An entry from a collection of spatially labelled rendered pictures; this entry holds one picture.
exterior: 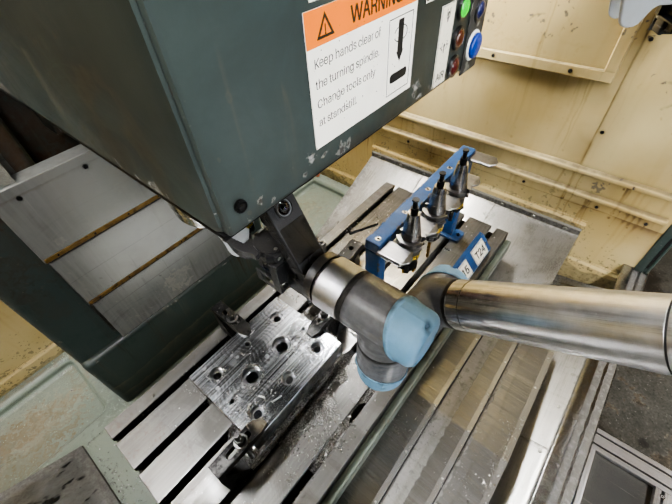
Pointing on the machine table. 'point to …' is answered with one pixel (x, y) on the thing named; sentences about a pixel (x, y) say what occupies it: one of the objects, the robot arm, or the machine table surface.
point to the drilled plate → (306, 365)
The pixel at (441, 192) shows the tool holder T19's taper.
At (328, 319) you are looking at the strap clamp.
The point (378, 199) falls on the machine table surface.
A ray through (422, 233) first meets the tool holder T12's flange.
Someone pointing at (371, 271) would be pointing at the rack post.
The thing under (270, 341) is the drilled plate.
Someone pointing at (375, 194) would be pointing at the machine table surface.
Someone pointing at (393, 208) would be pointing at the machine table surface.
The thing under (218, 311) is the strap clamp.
